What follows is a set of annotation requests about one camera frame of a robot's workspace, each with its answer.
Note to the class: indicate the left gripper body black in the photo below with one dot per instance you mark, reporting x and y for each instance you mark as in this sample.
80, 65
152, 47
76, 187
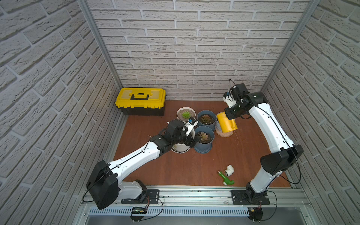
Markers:
185, 136

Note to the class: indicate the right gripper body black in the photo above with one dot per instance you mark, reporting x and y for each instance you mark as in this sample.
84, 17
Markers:
233, 112

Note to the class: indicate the large white pot succulent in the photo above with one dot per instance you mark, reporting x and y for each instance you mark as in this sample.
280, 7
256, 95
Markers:
182, 148

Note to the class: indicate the yellow watering can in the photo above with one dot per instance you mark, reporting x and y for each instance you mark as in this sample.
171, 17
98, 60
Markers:
224, 124

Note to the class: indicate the white pipe elbow fitting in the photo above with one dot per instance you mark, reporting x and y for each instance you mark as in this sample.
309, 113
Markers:
229, 170

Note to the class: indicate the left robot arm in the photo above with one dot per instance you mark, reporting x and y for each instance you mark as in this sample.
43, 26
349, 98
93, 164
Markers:
106, 183

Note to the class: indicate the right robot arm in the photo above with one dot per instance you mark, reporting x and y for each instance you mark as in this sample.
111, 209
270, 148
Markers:
284, 153

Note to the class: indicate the blue pot succulent front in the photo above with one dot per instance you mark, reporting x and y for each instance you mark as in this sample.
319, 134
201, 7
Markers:
205, 137

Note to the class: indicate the blue pot succulent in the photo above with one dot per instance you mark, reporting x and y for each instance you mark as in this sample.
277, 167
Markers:
205, 137
207, 118

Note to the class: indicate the white pot green succulent back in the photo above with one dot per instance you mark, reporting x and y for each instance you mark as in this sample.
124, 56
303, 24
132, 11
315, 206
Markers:
185, 113

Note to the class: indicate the white pot green succulent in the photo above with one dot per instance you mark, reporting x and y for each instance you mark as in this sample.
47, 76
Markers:
185, 113
218, 127

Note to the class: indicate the blue pot succulent back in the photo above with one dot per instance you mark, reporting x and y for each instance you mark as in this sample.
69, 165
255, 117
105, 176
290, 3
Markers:
207, 118

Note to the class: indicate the white pot green succulent right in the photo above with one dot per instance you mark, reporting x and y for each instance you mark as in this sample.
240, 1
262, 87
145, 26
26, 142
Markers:
218, 127

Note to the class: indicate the green pipe fitting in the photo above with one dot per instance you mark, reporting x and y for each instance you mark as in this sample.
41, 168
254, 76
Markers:
226, 180

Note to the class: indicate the yellow black toolbox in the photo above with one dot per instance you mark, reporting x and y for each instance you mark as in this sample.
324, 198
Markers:
142, 101

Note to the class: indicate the left controller board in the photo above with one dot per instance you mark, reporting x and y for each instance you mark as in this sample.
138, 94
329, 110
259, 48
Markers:
138, 213

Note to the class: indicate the controller board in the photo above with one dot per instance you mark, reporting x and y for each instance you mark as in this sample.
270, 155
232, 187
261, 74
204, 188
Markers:
138, 213
255, 214

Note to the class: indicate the right controller board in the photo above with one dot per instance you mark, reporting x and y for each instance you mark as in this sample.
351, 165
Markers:
255, 214

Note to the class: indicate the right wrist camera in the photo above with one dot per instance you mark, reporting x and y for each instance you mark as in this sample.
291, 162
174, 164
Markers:
229, 100

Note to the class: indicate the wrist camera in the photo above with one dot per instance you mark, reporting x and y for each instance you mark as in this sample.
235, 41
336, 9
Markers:
190, 124
229, 100

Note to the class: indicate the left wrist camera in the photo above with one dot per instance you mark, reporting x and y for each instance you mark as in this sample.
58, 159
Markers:
190, 124

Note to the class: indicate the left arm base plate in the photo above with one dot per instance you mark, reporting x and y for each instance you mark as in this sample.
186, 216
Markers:
150, 196

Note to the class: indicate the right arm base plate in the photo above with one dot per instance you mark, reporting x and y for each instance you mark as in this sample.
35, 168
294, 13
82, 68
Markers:
242, 198

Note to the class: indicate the aluminium rail frame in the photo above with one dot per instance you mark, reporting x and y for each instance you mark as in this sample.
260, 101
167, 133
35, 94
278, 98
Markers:
204, 201

